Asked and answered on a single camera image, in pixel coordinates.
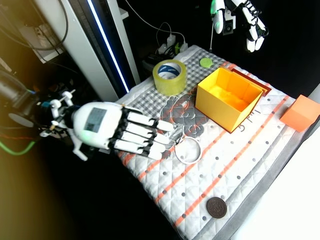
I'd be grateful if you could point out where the white power strip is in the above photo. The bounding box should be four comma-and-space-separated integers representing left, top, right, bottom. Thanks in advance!
158, 43, 174, 55

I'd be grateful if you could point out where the grey white quilt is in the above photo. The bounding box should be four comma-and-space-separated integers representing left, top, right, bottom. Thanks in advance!
113, 44, 311, 240

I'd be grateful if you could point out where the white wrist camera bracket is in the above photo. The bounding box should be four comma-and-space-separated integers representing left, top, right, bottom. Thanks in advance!
71, 134, 89, 161

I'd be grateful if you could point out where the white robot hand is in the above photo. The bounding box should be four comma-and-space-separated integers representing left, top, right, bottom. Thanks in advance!
210, 0, 270, 53
70, 101, 175, 161

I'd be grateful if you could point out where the orange cube block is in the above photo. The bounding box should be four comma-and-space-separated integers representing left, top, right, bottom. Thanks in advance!
279, 94, 320, 133

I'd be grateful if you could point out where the yellow cardboard box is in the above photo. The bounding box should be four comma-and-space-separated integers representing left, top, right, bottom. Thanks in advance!
194, 66, 264, 133

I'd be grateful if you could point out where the silver metal ring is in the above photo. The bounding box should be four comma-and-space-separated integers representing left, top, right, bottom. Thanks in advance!
166, 124, 202, 165

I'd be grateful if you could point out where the black power adapter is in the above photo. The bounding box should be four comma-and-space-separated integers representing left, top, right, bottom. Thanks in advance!
142, 53, 161, 74

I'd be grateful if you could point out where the black cable loop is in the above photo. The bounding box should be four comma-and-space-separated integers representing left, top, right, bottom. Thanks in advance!
14, 0, 70, 52

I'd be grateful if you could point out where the clear packing tape roll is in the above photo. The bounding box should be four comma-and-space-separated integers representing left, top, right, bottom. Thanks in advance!
152, 59, 188, 96

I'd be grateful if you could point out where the green round cap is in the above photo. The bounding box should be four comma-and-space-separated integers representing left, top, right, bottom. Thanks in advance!
199, 57, 213, 69

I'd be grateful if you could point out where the white pillar with blue light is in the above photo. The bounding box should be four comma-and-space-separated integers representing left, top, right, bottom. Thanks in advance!
33, 0, 141, 103

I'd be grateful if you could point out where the chocolate sandwich cookie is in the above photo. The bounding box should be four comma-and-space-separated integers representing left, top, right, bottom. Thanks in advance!
206, 196, 228, 219

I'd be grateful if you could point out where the green cable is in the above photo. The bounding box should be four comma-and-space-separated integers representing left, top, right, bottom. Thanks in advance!
0, 139, 37, 156

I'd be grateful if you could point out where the thin white cable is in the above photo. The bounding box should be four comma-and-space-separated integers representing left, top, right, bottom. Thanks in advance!
124, 0, 187, 46

